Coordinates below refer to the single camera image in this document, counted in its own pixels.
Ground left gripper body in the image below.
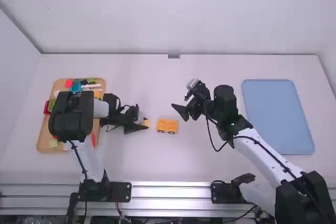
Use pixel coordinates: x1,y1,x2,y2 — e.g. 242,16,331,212
115,104,140,131

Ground blue mat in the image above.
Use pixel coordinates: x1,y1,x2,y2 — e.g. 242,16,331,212
241,79,315,156

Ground black cable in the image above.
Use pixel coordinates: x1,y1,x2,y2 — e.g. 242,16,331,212
99,119,124,133
206,117,229,153

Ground yellow toy car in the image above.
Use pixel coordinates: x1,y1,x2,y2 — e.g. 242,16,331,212
156,119,180,136

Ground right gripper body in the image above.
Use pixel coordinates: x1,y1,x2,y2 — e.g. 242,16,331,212
188,83,215,122

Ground silver rails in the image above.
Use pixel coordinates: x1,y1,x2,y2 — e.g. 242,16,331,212
0,181,276,220

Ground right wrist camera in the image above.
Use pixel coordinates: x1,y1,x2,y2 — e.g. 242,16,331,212
185,78,202,101

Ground tan tray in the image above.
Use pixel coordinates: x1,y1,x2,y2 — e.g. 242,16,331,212
36,78,107,154

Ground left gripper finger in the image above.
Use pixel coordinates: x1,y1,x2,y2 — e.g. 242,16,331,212
123,123,150,135

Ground light blue toy brick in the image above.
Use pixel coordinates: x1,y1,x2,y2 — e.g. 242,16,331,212
70,82,83,94

